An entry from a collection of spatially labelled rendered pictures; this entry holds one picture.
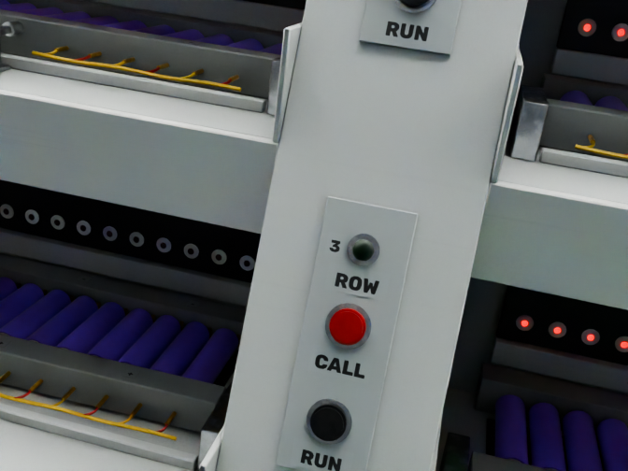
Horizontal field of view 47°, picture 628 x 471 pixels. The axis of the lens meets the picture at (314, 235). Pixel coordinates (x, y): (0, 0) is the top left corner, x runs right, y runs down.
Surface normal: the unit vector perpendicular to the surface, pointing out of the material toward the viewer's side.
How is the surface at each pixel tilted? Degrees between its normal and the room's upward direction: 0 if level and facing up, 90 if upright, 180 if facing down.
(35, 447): 20
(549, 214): 110
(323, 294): 90
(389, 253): 90
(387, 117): 90
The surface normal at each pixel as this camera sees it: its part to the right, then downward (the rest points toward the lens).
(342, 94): -0.18, 0.01
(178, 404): -0.22, 0.35
